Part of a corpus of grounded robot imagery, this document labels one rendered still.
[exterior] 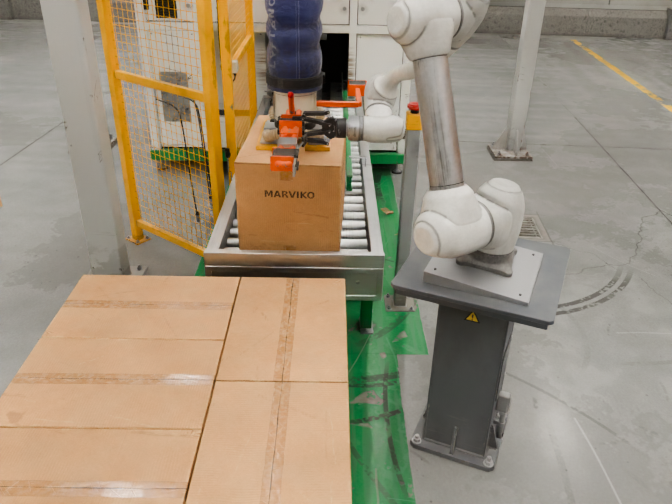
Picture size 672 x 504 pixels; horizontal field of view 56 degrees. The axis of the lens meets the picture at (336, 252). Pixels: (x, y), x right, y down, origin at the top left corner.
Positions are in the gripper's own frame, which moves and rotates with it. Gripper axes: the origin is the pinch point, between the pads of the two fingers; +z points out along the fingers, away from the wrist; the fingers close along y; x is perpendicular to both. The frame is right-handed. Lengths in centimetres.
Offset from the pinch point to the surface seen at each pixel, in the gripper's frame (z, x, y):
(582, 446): -114, -51, 106
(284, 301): 1, -36, 53
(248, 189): 16.1, -4.4, 23.7
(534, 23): -165, 270, 3
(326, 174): -13.3, -5.8, 16.2
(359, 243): -28, 10, 53
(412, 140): -51, 43, 19
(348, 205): -24, 46, 53
